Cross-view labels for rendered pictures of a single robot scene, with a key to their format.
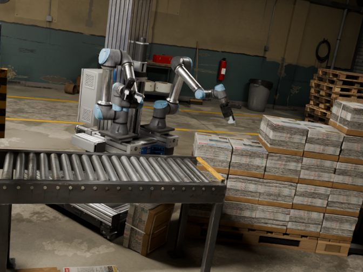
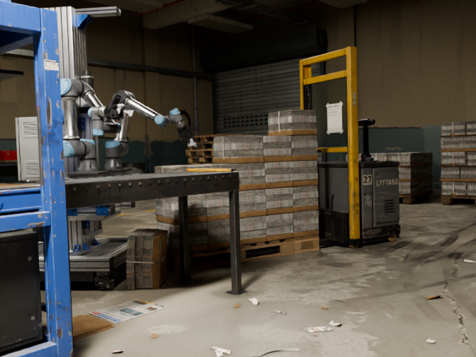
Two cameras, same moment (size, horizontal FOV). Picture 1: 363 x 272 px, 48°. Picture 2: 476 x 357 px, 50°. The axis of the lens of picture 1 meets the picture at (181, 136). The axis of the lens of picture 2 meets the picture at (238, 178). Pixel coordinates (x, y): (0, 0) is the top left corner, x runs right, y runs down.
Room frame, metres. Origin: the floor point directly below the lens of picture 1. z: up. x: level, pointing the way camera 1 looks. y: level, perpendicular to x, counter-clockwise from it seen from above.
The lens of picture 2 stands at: (-0.60, 1.19, 0.93)
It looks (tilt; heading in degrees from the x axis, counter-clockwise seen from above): 3 degrees down; 333
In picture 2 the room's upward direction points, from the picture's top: 2 degrees counter-clockwise
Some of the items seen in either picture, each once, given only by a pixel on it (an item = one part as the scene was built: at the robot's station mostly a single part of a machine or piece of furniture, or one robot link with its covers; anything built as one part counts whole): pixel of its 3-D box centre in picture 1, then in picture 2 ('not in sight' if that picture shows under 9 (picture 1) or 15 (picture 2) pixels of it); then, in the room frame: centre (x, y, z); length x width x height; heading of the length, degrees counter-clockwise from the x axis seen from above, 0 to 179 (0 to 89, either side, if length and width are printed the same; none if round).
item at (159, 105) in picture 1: (160, 108); (112, 148); (3.57, 0.22, 0.98); 0.13 x 0.12 x 0.14; 143
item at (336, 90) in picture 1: (341, 100); (220, 164); (9.59, -3.54, 0.65); 1.33 x 0.94 x 1.30; 115
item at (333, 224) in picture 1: (340, 177); (293, 180); (3.44, -1.43, 0.65); 0.39 x 0.30 x 1.29; 4
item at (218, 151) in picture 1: (254, 191); (226, 211); (3.39, -0.70, 0.42); 1.17 x 0.39 x 0.83; 94
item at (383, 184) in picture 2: not in sight; (357, 200); (3.49, -2.23, 0.40); 0.69 x 0.55 x 0.80; 4
